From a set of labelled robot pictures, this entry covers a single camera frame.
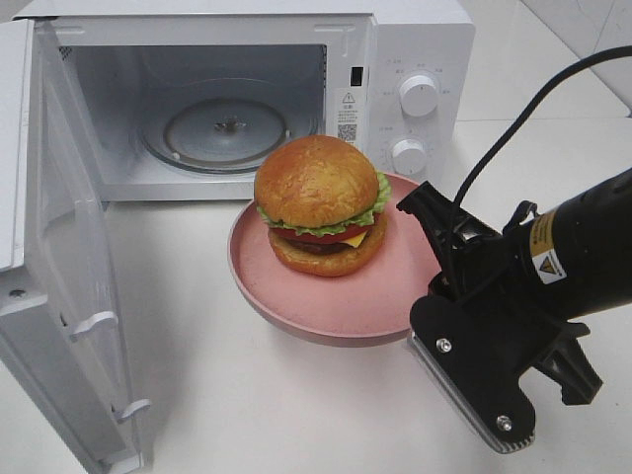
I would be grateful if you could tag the pink round plate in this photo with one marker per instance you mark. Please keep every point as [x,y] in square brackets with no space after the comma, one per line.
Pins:
[367,308]

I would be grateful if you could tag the white warning label sticker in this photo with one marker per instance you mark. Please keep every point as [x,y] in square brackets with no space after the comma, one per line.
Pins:
[349,114]

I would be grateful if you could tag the white microwave door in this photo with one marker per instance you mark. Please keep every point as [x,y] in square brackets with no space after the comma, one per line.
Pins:
[61,330]

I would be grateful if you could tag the upper white power knob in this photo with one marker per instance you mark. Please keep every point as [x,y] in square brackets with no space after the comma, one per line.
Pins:
[418,94]

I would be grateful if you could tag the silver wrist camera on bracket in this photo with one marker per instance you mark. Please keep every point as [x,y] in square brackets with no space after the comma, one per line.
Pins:
[467,369]

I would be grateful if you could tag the white microwave oven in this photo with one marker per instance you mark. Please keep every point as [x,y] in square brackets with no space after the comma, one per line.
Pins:
[136,61]

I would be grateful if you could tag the burger with lettuce and tomato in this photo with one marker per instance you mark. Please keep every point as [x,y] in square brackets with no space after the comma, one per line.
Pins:
[324,205]

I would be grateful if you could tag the lower white timer knob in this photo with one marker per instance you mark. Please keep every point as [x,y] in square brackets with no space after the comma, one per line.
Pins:
[409,156]

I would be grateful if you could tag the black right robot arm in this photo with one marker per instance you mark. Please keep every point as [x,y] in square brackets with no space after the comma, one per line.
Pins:
[575,258]

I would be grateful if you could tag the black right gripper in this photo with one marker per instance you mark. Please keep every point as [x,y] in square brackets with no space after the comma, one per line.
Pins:
[487,307]

